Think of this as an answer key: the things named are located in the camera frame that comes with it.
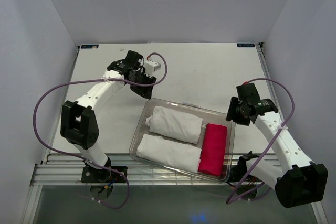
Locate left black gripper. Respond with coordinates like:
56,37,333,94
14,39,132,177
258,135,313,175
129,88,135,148
128,69,157,100

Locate white and green t-shirt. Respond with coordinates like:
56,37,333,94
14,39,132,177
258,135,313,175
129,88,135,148
145,106,203,144

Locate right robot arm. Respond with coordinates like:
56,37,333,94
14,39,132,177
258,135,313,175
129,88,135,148
226,80,328,208

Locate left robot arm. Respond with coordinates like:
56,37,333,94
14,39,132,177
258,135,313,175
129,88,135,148
60,50,161,182

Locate clear plastic bin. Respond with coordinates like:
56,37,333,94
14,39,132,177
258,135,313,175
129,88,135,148
129,99,236,183

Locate blue corner label left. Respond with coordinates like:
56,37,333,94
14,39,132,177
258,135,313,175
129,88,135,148
80,44,99,49

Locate blue corner label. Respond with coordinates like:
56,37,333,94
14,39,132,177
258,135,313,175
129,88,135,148
80,44,99,49
236,43,255,48

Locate rolled pink t-shirt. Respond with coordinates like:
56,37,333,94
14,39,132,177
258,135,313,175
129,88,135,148
198,123,227,176

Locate blue corner label right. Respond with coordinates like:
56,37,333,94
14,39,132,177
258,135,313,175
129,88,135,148
236,43,255,48

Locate rolled white t-shirt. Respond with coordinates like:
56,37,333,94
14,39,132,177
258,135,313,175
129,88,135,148
136,134,201,173

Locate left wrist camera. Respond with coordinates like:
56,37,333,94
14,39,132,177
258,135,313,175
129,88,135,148
143,60,161,76

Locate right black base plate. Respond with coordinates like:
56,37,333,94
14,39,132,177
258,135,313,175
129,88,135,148
227,166,260,183

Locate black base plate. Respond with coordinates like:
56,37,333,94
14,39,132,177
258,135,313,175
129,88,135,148
227,166,260,183
80,166,125,184

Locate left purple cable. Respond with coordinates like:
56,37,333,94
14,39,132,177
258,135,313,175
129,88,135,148
33,52,169,210

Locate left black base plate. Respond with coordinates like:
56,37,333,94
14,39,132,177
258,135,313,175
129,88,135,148
80,166,125,184

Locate aluminium frame rails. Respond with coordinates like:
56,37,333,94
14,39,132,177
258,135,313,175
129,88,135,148
24,42,328,223

